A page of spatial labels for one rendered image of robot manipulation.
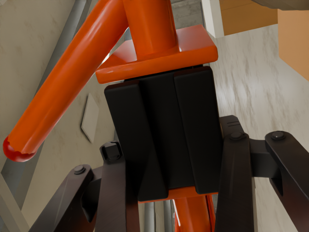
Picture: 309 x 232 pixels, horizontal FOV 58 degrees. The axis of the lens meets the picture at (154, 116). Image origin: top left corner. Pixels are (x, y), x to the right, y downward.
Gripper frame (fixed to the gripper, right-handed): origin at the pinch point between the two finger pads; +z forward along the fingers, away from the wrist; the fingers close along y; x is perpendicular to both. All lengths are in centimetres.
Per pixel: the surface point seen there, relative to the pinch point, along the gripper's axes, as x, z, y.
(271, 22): -18, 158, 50
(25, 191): -174, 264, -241
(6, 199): -124, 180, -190
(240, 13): -9, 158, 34
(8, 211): -136, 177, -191
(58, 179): -243, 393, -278
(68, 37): -17, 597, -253
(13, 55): -16, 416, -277
